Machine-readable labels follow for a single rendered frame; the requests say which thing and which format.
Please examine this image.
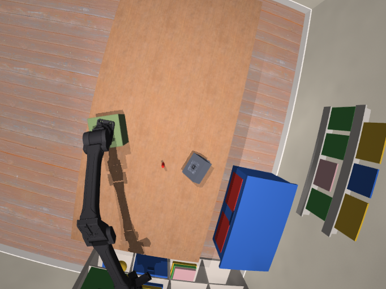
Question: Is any grey sloped panel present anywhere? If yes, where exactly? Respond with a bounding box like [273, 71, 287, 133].
[182, 153, 212, 184]

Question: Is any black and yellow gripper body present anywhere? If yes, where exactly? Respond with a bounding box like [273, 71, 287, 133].
[128, 271, 138, 279]

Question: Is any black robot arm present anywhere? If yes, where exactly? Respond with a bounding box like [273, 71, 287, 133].
[76, 119, 152, 289]

